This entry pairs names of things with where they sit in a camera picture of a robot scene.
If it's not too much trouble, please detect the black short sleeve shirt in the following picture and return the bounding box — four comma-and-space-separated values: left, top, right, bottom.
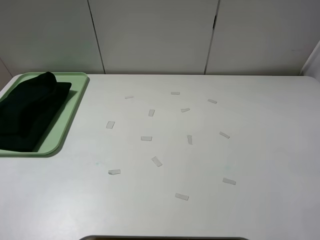
0, 72, 72, 152

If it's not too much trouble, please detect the light green plastic tray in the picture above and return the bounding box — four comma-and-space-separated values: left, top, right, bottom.
0, 72, 90, 158

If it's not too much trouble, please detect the clear tape strip left centre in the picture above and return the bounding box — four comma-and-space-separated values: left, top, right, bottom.
148, 109, 155, 117

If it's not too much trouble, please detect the clear tape strip mid left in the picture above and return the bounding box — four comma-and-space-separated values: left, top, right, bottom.
141, 136, 152, 141

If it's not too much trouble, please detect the clear tape strip mid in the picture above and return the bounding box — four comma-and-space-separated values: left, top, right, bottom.
219, 131, 230, 139
141, 136, 152, 141

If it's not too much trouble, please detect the clear tape strip lower middle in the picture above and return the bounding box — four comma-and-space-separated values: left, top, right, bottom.
151, 156, 163, 167

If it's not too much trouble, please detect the clear tape strip near shirt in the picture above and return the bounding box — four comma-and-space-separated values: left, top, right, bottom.
106, 121, 115, 129

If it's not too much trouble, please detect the clear tape strip far right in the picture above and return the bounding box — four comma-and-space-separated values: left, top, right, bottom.
207, 99, 217, 104

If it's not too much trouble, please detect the clear tape strip mid right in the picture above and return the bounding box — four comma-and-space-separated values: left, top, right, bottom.
219, 131, 230, 139

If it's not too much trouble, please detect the clear tape strip lower left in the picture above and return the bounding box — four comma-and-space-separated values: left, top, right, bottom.
108, 169, 121, 175

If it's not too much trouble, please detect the clear tape strip lower centre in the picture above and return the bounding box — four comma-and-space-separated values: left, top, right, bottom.
175, 193, 189, 201

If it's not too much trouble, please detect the clear tape strip lower right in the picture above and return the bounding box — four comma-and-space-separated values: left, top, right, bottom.
222, 177, 236, 185

